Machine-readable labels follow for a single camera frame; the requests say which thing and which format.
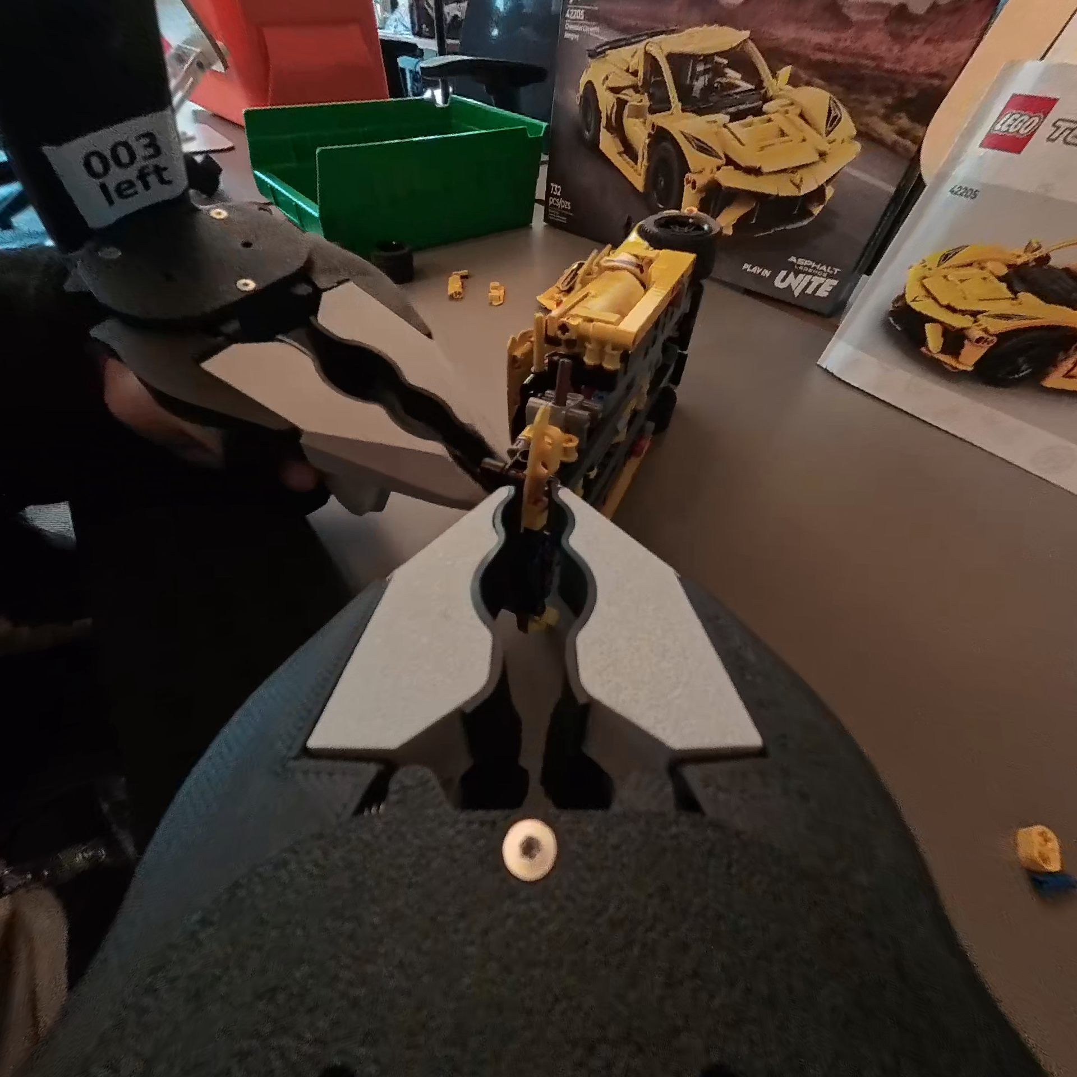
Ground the desk lamp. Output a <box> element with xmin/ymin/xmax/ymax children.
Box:
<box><xmin>164</xmin><ymin>0</ymin><xmax>232</xmax><ymax>114</ymax></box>

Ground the toy car set box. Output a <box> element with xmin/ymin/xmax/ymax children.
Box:
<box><xmin>545</xmin><ymin>0</ymin><xmax>1002</xmax><ymax>316</ymax></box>

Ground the yellow round brick piece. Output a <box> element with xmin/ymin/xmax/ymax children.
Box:
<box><xmin>1014</xmin><ymin>825</ymin><xmax>1065</xmax><ymax>872</ymax></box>

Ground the yellow toy brick car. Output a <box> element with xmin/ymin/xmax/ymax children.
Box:
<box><xmin>505</xmin><ymin>212</ymin><xmax>723</xmax><ymax>518</ymax></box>

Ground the red plastic carry case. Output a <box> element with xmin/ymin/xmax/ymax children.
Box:
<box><xmin>183</xmin><ymin>0</ymin><xmax>390</xmax><ymax>127</ymax></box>

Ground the green plastic bin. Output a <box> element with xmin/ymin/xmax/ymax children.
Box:
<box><xmin>242</xmin><ymin>94</ymin><xmax>550</xmax><ymax>254</ymax></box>

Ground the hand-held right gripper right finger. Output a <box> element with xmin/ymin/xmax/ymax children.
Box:
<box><xmin>549</xmin><ymin>486</ymin><xmax>765</xmax><ymax>774</ymax></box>

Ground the person's left hand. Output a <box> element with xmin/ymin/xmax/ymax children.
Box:
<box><xmin>101</xmin><ymin>357</ymin><xmax>329</xmax><ymax>498</ymax></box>

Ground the black office chair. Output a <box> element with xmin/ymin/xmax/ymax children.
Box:
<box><xmin>379</xmin><ymin>0</ymin><xmax>565</xmax><ymax>111</ymax></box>

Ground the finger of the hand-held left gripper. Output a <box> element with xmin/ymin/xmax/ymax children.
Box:
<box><xmin>311</xmin><ymin>284</ymin><xmax>512</xmax><ymax>466</ymax></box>
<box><xmin>197</xmin><ymin>335</ymin><xmax>508</xmax><ymax>516</ymax></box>

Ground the tan cardboard box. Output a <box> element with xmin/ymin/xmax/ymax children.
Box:
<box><xmin>921</xmin><ymin>0</ymin><xmax>1077</xmax><ymax>182</ymax></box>

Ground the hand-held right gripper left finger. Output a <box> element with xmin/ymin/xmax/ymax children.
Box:
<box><xmin>305</xmin><ymin>485</ymin><xmax>527</xmax><ymax>774</ymax></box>

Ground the person's left forearm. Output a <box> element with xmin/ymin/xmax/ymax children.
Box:
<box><xmin>0</xmin><ymin>244</ymin><xmax>338</xmax><ymax>641</ymax></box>

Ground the toy car instruction booklet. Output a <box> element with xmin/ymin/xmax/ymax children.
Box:
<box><xmin>818</xmin><ymin>59</ymin><xmax>1077</xmax><ymax>496</ymax></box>

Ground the small black brick assembly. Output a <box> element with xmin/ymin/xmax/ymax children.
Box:
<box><xmin>505</xmin><ymin>404</ymin><xmax>563</xmax><ymax>634</ymax></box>

